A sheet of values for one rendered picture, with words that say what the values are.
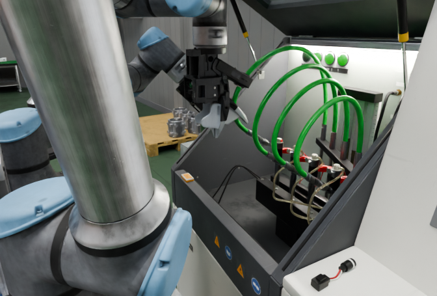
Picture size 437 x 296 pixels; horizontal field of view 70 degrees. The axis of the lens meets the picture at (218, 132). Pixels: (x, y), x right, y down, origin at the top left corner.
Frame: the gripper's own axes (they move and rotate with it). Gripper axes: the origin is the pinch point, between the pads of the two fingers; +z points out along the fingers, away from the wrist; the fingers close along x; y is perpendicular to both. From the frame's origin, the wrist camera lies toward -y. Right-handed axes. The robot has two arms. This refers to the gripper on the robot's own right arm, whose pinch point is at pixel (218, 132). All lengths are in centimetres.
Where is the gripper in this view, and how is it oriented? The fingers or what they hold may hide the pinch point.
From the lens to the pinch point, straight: 75.6
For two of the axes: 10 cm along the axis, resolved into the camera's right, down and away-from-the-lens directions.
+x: 4.7, 2.7, -8.4
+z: 0.0, 9.5, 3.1
